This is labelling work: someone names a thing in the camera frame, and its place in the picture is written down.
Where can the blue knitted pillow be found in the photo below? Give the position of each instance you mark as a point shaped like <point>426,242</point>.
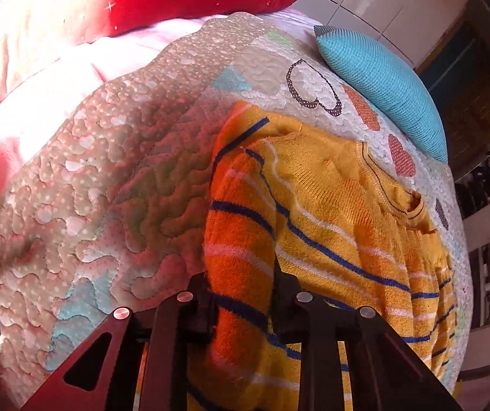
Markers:
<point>382,81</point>

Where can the cluttered shelf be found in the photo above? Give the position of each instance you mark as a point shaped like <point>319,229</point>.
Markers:
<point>489,180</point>

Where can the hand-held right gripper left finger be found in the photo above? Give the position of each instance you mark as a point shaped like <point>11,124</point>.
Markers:
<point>202,308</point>

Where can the quilted heart print bedspread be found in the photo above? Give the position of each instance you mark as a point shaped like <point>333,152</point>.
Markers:
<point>112,158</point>

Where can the white glossy wardrobe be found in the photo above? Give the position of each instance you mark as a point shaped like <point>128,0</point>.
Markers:
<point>369,4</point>

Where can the yellow orange striped knit sweater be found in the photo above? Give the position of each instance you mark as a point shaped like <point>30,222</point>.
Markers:
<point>334,205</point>

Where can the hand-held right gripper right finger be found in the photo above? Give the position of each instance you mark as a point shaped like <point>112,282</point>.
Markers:
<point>285,308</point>

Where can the brown wooden door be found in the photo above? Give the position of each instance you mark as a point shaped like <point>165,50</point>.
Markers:
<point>480,94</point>

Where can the white bed sheet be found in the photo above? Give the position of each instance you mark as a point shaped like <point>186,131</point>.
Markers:
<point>56,72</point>

